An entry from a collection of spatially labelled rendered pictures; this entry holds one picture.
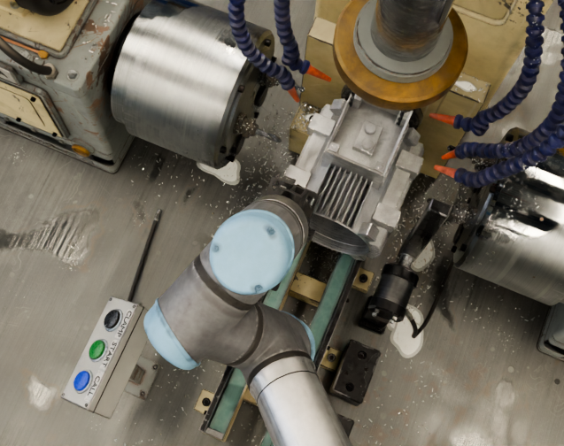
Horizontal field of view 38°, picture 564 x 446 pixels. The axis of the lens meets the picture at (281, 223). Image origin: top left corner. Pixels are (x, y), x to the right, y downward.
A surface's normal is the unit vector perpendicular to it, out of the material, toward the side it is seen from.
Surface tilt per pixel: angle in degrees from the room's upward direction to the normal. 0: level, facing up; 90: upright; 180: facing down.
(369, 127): 0
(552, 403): 0
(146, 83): 39
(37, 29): 0
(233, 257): 25
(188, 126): 58
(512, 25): 90
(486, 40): 90
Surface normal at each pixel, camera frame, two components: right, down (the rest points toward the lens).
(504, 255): -0.32, 0.59
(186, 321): -0.16, 0.20
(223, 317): 0.31, 0.56
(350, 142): 0.03, -0.29
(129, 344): 0.74, 0.12
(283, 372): -0.17, -0.64
